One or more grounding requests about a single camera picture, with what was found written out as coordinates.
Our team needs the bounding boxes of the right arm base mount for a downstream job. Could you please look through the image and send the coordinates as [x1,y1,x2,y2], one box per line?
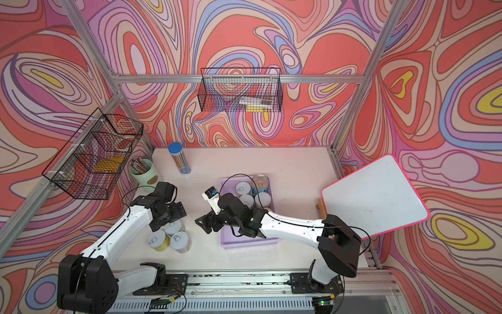
[286,260,345,296]

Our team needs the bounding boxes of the black wire basket wall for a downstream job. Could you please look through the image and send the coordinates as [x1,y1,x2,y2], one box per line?
[197,66,284,113]
[42,109,144,200]

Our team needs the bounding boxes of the silver pull-tab can front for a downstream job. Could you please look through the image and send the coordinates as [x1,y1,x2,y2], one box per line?
[170,231,192,253]

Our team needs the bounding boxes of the green cup with pencils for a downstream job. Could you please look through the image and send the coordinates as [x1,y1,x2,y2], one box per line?
[129,156,163,194]

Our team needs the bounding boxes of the black wire basket back wall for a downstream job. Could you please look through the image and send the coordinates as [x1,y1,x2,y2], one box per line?
[197,66,284,113]

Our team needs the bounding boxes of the orange label pull-tab can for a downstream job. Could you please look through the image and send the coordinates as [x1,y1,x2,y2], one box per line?
[235,181,252,196]

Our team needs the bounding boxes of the clear tube blue lid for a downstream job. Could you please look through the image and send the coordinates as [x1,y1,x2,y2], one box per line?
[168,142,192,175]

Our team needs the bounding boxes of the black wire basket left wall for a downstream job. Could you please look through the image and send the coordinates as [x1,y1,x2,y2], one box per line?
[42,109,144,200]

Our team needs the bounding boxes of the large blue label can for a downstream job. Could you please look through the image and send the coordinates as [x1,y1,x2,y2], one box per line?
[252,174,269,195]

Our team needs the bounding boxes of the yellow label pull-tab can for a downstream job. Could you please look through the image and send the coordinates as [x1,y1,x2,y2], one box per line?
[147,230,170,252]

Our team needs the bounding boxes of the aluminium rail front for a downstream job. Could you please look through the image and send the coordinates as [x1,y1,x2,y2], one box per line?
[74,269,405,314]

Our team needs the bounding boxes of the orange can plastic lid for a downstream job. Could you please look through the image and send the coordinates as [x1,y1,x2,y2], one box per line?
[255,192,272,208]

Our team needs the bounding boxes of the white board pink frame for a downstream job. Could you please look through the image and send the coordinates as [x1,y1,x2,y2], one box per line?
[321,154,431,239]

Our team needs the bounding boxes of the wooden board stand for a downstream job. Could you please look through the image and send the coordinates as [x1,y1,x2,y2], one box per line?
[316,198,328,219]

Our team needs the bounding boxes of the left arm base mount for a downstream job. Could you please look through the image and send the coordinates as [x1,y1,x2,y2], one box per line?
[133,262,188,296]

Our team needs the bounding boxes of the purple plastic perforated basket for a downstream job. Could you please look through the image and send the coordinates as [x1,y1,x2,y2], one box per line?
[219,174,280,249]

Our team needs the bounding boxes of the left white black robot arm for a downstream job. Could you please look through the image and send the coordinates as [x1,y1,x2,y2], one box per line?
[57,182,186,313]

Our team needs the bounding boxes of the items in back basket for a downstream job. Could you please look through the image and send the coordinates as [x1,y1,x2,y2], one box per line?
[239,96,273,113]

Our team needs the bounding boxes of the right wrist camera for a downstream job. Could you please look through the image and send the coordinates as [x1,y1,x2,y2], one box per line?
[202,187,222,215]

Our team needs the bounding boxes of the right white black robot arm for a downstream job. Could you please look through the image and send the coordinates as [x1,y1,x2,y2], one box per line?
[196,192,362,285]

